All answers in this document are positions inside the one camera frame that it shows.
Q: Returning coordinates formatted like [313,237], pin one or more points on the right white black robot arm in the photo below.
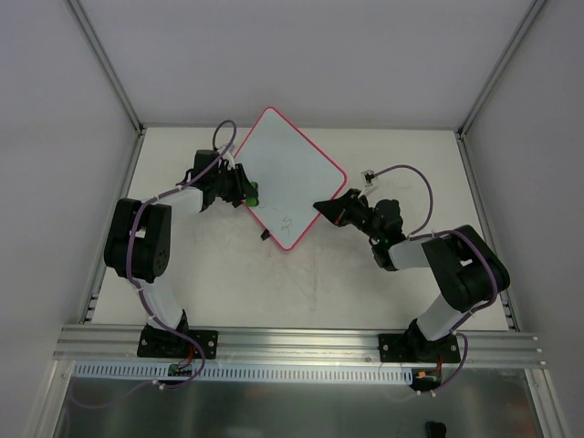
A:
[467,272]

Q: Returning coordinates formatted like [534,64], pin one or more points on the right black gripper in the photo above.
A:
[349,208]

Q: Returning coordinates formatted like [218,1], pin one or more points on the right aluminium frame post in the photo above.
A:
[514,43]

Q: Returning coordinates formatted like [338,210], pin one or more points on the white slotted cable duct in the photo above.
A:
[214,371]

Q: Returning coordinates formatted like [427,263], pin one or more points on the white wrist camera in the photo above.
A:
[370,182]
[227,159]

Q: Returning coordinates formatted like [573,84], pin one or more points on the aluminium mounting rail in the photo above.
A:
[290,346]

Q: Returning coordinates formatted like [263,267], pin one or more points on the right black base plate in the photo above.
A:
[399,348]

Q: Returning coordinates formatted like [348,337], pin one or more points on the black object bottom edge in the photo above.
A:
[436,430]

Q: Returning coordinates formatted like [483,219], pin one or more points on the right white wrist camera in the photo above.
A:
[370,182]

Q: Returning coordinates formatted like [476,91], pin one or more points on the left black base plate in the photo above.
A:
[160,344]

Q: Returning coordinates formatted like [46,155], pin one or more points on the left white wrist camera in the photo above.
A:
[227,159]

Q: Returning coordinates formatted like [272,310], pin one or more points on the left aluminium frame post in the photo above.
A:
[83,21]

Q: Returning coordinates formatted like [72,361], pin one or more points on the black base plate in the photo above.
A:
[399,348]
[160,344]

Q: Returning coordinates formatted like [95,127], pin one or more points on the pink framed whiteboard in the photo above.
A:
[292,174]

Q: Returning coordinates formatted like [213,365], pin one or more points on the green bone-shaped eraser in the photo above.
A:
[252,195]

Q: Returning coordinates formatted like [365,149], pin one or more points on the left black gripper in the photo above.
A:
[237,183]

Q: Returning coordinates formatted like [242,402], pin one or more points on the aluminium frame post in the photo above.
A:
[514,43]
[83,21]

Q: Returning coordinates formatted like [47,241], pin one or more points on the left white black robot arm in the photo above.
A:
[138,245]

